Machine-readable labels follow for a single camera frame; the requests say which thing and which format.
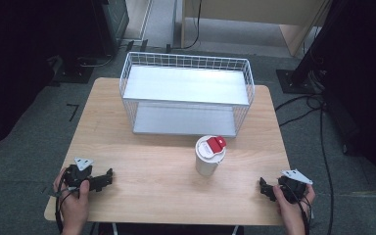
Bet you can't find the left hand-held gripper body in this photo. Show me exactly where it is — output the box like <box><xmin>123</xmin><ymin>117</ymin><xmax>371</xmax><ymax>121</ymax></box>
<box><xmin>62</xmin><ymin>157</ymin><xmax>95</xmax><ymax>193</ymax></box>

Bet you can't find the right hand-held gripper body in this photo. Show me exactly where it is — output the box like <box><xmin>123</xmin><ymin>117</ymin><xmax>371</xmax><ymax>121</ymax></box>
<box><xmin>276</xmin><ymin>168</ymin><xmax>314</xmax><ymax>205</ymax></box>

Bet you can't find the person's right hand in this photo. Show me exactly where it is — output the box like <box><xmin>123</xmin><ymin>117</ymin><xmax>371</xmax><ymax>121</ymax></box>
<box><xmin>272</xmin><ymin>183</ymin><xmax>317</xmax><ymax>231</ymax></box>

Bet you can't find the person's left hand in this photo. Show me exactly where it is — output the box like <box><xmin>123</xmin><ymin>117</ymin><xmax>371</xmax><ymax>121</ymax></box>
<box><xmin>52</xmin><ymin>167</ymin><xmax>91</xmax><ymax>231</ymax></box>

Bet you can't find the white cup with red lid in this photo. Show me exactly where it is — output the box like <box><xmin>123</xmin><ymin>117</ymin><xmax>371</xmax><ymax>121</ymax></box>
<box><xmin>194</xmin><ymin>135</ymin><xmax>228</xmax><ymax>178</ymax></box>

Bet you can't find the dark curtain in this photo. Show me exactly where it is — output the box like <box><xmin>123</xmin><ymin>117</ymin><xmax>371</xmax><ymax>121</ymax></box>
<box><xmin>0</xmin><ymin>0</ymin><xmax>106</xmax><ymax>155</ymax></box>

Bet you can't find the black cabinet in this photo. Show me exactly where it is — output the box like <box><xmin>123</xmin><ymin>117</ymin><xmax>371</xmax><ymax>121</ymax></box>
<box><xmin>89</xmin><ymin>0</ymin><xmax>130</xmax><ymax>57</ymax></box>

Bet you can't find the light wooden furniture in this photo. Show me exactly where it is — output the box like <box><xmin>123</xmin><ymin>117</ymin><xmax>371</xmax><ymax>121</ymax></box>
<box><xmin>179</xmin><ymin>0</ymin><xmax>334</xmax><ymax>59</ymax></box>

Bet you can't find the right hand-held gripper black cable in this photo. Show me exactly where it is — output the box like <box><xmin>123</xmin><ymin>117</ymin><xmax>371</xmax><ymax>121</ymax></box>
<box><xmin>282</xmin><ymin>183</ymin><xmax>315</xmax><ymax>235</ymax></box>

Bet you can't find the hand-held gripper black cable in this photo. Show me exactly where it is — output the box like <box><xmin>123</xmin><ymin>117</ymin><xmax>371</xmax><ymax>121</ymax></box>
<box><xmin>282</xmin><ymin>183</ymin><xmax>315</xmax><ymax>235</ymax></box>
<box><xmin>48</xmin><ymin>165</ymin><xmax>81</xmax><ymax>235</ymax></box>

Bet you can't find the left hand-held gripper black cable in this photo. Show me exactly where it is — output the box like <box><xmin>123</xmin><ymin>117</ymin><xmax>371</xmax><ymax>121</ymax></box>
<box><xmin>48</xmin><ymin>165</ymin><xmax>81</xmax><ymax>235</ymax></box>

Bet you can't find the long black floor cable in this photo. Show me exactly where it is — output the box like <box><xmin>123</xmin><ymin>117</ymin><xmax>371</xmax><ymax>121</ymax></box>
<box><xmin>274</xmin><ymin>93</ymin><xmax>336</xmax><ymax>235</ymax></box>

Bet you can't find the black stand with base plate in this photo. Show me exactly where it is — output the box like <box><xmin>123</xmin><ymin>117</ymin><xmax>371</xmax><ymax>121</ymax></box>
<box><xmin>275</xmin><ymin>0</ymin><xmax>347</xmax><ymax>96</ymax></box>
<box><xmin>47</xmin><ymin>54</ymin><xmax>116</xmax><ymax>86</ymax></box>

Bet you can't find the white wire two-tier shelf rack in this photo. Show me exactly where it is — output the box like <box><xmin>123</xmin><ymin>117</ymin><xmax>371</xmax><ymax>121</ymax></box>
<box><xmin>118</xmin><ymin>51</ymin><xmax>256</xmax><ymax>138</ymax></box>

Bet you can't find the thin black hanging cable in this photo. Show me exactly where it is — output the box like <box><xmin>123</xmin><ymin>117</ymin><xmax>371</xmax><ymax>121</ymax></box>
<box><xmin>165</xmin><ymin>0</ymin><xmax>204</xmax><ymax>54</ymax></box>

